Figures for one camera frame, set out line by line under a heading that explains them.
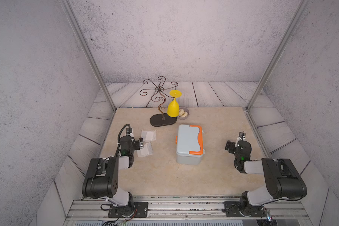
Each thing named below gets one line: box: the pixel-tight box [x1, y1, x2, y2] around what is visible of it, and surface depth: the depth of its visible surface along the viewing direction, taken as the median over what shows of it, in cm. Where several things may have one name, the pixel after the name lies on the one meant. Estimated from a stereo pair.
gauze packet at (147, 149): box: [136, 141, 154, 158], surface depth 97 cm
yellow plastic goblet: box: [166, 89, 182, 118], surface depth 93 cm
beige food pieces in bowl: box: [178, 108, 188, 118], surface depth 113 cm
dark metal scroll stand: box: [139, 76, 178, 128], surface depth 100 cm
